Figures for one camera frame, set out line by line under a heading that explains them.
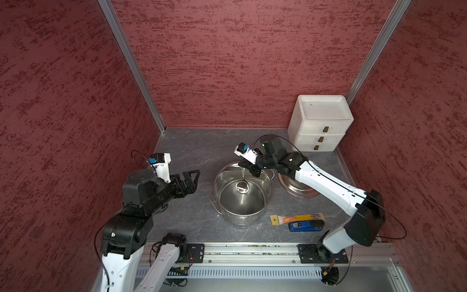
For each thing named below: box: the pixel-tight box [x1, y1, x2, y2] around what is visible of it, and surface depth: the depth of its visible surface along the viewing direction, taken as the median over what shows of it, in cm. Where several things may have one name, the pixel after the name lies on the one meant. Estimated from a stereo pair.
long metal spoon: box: [235, 166, 250, 195], surface depth 91 cm
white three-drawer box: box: [287, 94, 354, 152], surface depth 101 cm
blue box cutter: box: [288, 219, 325, 232], surface depth 81 cm
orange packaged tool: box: [269, 212, 326, 226], surface depth 85 cm
